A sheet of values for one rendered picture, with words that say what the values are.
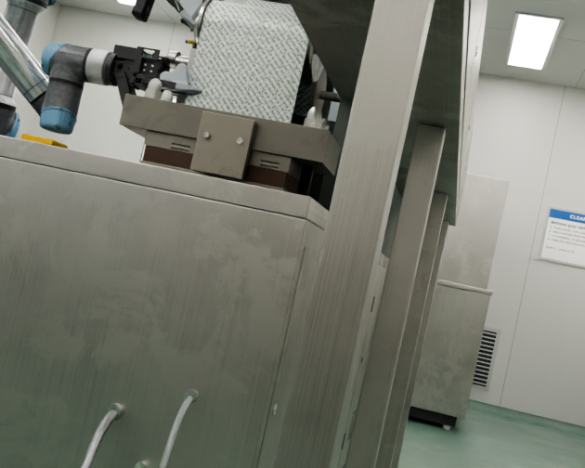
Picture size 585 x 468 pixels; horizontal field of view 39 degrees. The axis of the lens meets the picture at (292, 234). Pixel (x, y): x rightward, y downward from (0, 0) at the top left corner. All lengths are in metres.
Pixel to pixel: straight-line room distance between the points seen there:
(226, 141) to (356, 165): 0.64
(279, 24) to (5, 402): 0.92
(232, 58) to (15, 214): 0.56
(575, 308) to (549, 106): 1.71
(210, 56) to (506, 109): 5.77
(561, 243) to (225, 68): 5.72
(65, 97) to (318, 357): 1.12
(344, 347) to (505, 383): 6.38
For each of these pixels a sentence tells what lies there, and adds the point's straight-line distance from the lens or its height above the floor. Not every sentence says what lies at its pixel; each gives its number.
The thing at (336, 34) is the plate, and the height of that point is 1.14.
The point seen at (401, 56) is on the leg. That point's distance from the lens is 0.94.
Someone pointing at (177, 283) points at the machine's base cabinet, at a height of 0.70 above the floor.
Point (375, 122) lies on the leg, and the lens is 0.93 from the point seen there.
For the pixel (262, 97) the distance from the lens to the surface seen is 1.77.
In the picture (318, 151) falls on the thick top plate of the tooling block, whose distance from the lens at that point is 1.52.
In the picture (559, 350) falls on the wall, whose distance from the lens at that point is 7.29.
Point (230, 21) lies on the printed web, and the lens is 1.83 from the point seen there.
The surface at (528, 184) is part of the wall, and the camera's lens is 7.34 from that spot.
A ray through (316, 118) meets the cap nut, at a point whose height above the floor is 1.05.
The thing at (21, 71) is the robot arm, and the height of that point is 1.08.
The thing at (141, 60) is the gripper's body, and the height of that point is 1.13.
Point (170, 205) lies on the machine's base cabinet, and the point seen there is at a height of 0.84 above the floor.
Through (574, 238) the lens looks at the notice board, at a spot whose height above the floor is 1.55.
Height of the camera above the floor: 0.76
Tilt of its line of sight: 3 degrees up
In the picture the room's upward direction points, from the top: 12 degrees clockwise
